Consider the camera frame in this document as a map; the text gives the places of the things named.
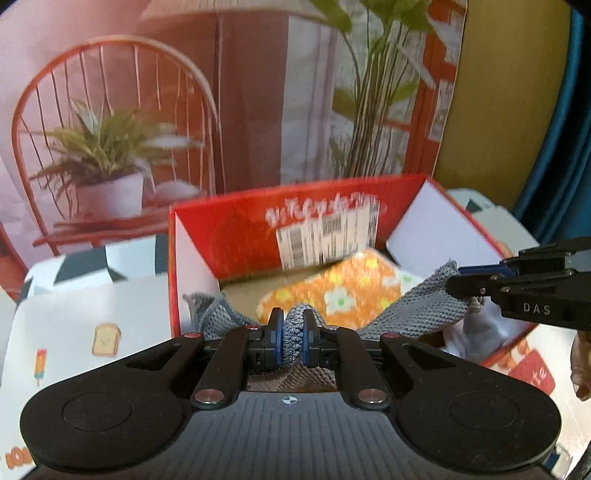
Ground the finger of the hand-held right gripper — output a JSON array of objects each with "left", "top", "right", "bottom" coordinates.
[
  {"left": 458, "top": 237, "right": 591, "bottom": 278},
  {"left": 446, "top": 271, "right": 502, "bottom": 302}
]

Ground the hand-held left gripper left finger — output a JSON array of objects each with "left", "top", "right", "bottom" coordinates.
[{"left": 122, "top": 307, "right": 284, "bottom": 411}]

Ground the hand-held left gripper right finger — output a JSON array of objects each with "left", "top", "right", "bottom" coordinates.
[{"left": 302, "top": 308, "right": 467, "bottom": 411}]

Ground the grey knit cloth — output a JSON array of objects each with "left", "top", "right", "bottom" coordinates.
[{"left": 182, "top": 261, "right": 488, "bottom": 393}]

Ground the orange floral fleece cloth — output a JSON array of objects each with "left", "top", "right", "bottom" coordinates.
[{"left": 256, "top": 249, "right": 426, "bottom": 330}]

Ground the red strawberry print cardboard box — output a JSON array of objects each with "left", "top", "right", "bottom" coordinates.
[{"left": 167, "top": 173, "right": 541, "bottom": 367}]

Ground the person's right hand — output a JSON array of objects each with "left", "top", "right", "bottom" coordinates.
[{"left": 571, "top": 332, "right": 591, "bottom": 401}]

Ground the white cloth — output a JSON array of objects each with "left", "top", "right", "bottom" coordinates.
[{"left": 443, "top": 300, "right": 505, "bottom": 361}]

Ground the teal curtain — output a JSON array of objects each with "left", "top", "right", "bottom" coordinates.
[{"left": 512, "top": 9, "right": 591, "bottom": 245}]

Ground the wooden panel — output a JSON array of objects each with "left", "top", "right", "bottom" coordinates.
[{"left": 434, "top": 0, "right": 573, "bottom": 209}]

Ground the cartoon print tablecloth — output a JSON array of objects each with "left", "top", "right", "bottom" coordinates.
[{"left": 0, "top": 187, "right": 578, "bottom": 480}]

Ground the printed room scene wall poster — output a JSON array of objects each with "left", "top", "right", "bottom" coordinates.
[{"left": 0, "top": 0, "right": 467, "bottom": 296}]

